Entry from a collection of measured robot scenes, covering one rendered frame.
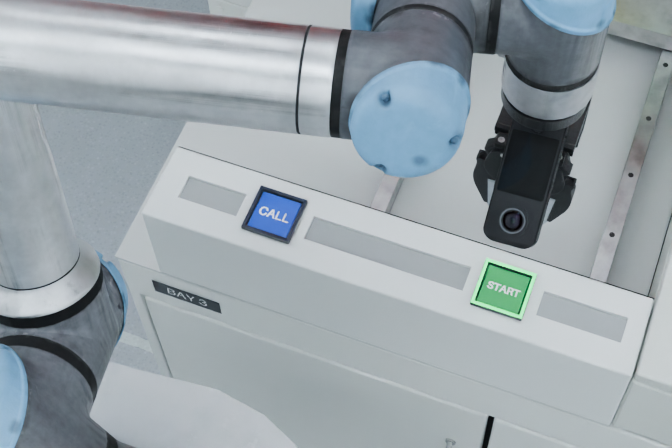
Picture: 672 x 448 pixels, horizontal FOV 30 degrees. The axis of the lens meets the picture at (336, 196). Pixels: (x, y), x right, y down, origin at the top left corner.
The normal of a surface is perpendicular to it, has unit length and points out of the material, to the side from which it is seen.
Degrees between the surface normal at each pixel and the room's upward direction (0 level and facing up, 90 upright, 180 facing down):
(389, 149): 70
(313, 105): 64
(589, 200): 0
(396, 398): 90
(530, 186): 33
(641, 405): 90
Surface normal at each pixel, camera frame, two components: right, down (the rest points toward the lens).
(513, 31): -0.15, 0.63
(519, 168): -0.25, -0.01
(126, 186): -0.03, -0.51
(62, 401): 0.78, -0.42
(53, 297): 0.25, -0.19
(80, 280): 0.55, -0.37
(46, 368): 0.44, -0.66
